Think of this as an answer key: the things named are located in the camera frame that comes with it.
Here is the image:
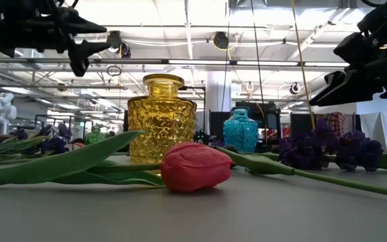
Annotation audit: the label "green stem with leaves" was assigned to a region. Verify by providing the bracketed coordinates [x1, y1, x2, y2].
[213, 144, 387, 200]

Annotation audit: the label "green glass vase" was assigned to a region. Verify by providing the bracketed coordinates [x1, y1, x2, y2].
[83, 124, 108, 146]

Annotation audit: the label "blue textured glass vase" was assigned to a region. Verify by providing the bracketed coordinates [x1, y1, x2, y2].
[222, 106, 259, 153]

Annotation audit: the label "black partition panel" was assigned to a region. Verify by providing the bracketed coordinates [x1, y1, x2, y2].
[208, 110, 232, 142]
[290, 112, 316, 135]

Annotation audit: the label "white hanging cloth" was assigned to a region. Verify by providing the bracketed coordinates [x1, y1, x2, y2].
[359, 112, 387, 154]

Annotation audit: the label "yellow textured glass vase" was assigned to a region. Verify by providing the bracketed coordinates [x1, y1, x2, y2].
[127, 73, 198, 165]

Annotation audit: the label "red mandala tapestry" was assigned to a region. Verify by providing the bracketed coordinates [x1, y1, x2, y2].
[315, 112, 356, 137]

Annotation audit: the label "yellow hanging cable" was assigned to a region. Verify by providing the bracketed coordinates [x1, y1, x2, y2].
[290, 0, 316, 131]

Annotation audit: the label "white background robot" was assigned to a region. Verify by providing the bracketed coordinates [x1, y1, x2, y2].
[0, 92, 18, 136]

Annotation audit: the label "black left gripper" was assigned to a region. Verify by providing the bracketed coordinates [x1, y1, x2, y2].
[0, 0, 112, 78]

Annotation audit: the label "black device green lights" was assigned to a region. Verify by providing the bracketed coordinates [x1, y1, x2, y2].
[193, 129, 210, 146]

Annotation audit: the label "black hanging cable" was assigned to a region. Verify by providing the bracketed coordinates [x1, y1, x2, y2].
[249, 0, 269, 146]

